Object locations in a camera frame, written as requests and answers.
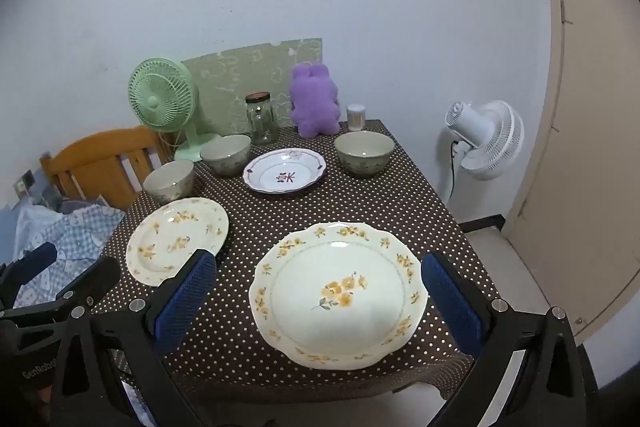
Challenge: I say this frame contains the white standing fan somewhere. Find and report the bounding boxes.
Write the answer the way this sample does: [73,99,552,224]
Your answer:
[444,101,525,204]

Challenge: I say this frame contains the cotton swab container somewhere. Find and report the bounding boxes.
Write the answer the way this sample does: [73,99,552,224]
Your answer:
[346,103,366,132]

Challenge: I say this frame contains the green sheep pattern board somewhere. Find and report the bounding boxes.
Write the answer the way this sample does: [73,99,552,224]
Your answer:
[184,38,322,135]

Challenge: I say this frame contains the glass jar dark lid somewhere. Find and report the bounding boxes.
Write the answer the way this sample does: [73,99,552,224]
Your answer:
[245,91,278,144]

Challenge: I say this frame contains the brown polka dot tablecloth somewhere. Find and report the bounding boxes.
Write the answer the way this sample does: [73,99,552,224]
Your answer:
[86,119,504,405]

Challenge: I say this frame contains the red patterned white plate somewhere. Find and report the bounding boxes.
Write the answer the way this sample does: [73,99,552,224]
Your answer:
[243,148,326,194]

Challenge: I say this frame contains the green desk fan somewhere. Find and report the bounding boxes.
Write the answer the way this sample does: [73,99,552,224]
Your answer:
[128,57,218,162]

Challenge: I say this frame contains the blue checkered blanket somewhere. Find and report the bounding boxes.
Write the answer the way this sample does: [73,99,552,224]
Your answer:
[1,198,125,308]

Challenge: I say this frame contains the small yellow floral plate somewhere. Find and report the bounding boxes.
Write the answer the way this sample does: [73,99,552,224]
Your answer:
[126,197,229,287]

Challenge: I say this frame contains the large yellow floral plate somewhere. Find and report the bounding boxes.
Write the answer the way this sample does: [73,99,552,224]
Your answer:
[248,222,428,371]

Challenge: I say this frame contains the green bowl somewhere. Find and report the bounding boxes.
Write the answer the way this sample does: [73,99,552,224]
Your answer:
[334,131,395,176]
[200,134,252,176]
[142,159,195,204]

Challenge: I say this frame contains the purple plush toy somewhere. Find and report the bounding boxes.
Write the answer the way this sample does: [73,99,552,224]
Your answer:
[290,63,341,139]

